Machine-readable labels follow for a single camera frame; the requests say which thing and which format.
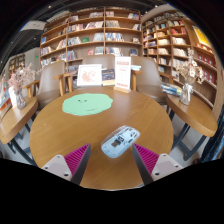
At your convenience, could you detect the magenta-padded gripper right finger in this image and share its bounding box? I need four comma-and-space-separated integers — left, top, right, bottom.
131, 143, 184, 186

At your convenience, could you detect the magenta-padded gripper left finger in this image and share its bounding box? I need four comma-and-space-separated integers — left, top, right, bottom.
41, 143, 93, 186

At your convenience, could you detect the transparent light blue computer mouse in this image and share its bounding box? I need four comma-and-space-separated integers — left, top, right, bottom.
100, 125, 141, 159

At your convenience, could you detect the green cloud-shaped mouse pad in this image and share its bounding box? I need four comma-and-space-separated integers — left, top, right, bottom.
61, 92, 114, 117

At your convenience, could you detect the wooden side table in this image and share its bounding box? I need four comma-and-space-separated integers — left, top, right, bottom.
0, 96, 39, 164
165, 94, 218, 162

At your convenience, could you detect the stack of colourful books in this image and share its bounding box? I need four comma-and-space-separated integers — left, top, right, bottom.
160, 82, 183, 97

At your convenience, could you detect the brown padded wooden armchair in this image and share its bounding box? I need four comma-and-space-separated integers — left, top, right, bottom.
23, 60, 68, 109
130, 55, 169, 106
63, 54, 138, 93

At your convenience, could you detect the white framed floral picture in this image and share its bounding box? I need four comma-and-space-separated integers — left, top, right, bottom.
76, 63, 103, 88

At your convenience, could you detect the small white card stand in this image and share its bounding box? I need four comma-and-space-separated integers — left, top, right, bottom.
8, 85, 18, 109

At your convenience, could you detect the dark cover book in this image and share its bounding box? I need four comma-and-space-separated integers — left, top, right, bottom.
101, 68, 116, 87

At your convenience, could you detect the white red sign, wooden base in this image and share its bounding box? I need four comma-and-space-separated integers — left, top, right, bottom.
113, 56, 132, 94

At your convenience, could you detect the colourful book display stand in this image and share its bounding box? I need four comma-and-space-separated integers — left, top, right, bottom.
0, 76, 11, 113

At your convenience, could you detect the small distant wooden bookshelf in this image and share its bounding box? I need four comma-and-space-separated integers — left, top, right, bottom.
8, 53, 27, 76

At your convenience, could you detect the curved wooden bookshelf unit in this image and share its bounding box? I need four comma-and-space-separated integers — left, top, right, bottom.
141, 11, 224, 111

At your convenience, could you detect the wide wooden bookshelf unit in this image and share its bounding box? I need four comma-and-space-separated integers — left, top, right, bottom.
39, 5, 144, 73

